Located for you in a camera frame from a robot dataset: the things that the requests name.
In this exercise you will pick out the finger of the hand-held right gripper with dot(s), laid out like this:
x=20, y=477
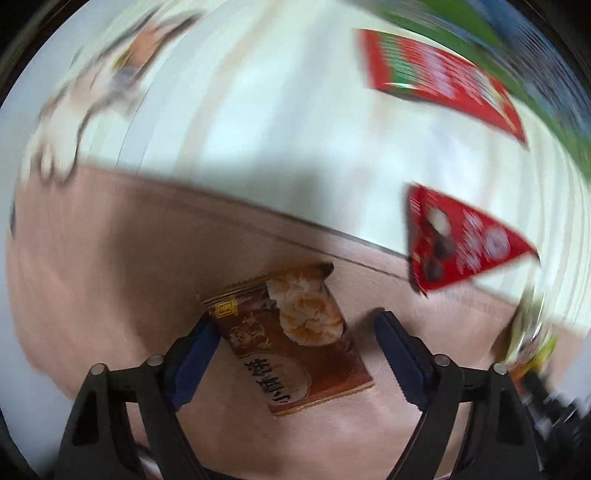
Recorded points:
x=551, y=404

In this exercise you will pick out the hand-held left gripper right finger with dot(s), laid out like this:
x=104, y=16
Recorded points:
x=406, y=364

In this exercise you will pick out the small red snack packet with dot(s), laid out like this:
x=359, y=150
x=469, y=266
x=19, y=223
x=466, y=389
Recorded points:
x=461, y=244

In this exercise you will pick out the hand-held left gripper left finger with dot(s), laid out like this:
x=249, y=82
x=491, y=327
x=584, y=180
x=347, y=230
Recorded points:
x=194, y=364

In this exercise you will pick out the colourful candy ball bag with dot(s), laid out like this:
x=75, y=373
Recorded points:
x=545, y=348

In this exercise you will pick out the brown pastry packet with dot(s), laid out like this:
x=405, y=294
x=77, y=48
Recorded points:
x=300, y=350

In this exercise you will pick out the red long snack packet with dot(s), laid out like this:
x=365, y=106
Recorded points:
x=438, y=78

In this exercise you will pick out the cat print striped pink blanket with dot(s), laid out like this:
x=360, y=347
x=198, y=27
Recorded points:
x=138, y=254

